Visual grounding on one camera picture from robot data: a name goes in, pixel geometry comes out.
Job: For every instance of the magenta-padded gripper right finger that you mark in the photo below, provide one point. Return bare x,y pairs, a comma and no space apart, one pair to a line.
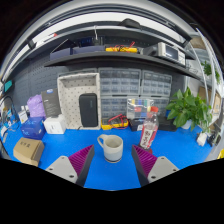
161,166

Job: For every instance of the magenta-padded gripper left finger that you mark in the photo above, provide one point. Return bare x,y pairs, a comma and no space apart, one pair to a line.
63,166

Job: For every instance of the clear red-capped drink bottle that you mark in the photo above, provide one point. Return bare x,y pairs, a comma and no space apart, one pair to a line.
149,133

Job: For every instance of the brown cardboard box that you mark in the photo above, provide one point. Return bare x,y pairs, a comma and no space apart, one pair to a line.
28,150

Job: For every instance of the white cardboard box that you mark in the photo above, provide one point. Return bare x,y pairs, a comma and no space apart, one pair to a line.
55,125

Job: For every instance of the flat black box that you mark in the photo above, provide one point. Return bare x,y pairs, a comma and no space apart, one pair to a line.
166,124

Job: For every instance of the white power adapter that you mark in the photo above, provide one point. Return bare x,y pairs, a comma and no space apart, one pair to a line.
201,139

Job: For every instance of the small black labelled box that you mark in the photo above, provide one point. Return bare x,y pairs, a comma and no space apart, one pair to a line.
136,125

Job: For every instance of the blue cardboard box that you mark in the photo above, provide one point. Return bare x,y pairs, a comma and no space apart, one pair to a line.
32,128

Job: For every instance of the grey and white ceramic mug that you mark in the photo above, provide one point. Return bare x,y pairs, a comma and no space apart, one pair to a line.
113,151

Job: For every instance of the black zip case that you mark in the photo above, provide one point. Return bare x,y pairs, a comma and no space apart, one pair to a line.
88,110

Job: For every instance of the grey small-parts drawer cabinet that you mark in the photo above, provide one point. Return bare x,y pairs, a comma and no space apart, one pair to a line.
113,106
156,84
162,104
120,82

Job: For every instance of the yellow multimeter with red leads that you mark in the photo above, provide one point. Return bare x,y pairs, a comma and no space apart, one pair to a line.
111,126

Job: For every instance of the green potted plant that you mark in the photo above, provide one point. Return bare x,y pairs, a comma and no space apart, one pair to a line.
188,108

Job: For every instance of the clear box with colourful parts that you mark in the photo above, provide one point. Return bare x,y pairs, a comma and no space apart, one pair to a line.
138,106

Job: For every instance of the small white labelled box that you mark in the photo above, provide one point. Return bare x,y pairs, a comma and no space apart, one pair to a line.
23,116

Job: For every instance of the dark grey upright box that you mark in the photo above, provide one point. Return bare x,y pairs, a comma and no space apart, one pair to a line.
50,102

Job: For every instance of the purple plastic bag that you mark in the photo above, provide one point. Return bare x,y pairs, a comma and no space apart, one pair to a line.
36,106

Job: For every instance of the beige perforated tray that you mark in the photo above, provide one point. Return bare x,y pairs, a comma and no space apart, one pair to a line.
70,100

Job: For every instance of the teal flat panel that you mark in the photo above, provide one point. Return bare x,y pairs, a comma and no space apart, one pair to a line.
8,86

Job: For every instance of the white metal shelf rack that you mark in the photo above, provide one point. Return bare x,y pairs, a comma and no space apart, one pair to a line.
208,66

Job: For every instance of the dark shelf unit with equipment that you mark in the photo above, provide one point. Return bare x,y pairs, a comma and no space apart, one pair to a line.
116,56

